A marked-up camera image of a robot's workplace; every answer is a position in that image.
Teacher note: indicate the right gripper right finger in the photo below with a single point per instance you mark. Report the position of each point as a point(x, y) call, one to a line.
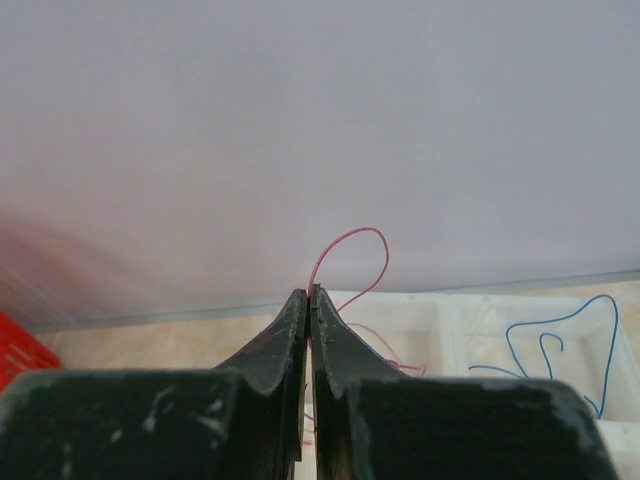
point(341, 363)

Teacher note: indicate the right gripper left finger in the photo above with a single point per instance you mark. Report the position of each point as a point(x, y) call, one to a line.
point(255, 400)

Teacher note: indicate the clear compartment tray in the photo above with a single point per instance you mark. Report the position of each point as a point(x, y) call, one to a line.
point(585, 338)

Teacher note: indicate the red plastic basket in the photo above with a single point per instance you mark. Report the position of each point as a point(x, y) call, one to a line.
point(21, 352)

